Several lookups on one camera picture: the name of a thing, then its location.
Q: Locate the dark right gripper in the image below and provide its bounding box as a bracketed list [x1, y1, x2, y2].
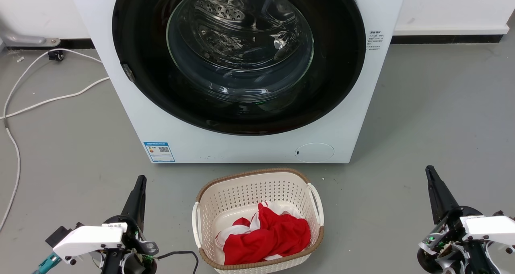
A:
[418, 165, 495, 274]

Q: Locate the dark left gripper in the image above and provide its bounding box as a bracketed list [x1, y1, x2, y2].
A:
[101, 175, 158, 274]

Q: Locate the white front-load washing machine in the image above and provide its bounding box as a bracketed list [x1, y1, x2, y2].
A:
[66, 0, 408, 164]

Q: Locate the round black glass washer door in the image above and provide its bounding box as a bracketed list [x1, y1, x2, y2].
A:
[112, 0, 367, 136]

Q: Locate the blue energy label sticker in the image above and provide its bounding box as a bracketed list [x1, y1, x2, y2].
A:
[144, 142, 175, 163]

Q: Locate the cream plastic laundry basket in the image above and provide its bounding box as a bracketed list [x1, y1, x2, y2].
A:
[192, 168, 325, 274]

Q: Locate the round white filter cover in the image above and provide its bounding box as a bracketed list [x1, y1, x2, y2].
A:
[295, 143, 335, 163]

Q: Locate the red and white garment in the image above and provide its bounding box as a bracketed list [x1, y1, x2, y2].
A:
[215, 202, 311, 266]

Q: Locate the perforated steel washer drum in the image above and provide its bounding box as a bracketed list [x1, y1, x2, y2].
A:
[167, 0, 314, 102]

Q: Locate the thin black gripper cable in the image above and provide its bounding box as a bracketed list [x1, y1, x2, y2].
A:
[156, 251, 200, 274]

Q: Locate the teal cable connector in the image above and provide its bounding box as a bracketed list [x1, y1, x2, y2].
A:
[32, 253, 62, 274]

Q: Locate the thin white floor cable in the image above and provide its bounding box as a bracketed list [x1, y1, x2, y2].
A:
[0, 49, 103, 231]

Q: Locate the thick white floor cable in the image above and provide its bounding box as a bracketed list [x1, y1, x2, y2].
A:
[0, 77, 110, 119]

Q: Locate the grey metal floor bracket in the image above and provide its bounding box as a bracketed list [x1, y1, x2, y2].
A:
[0, 23, 61, 47]

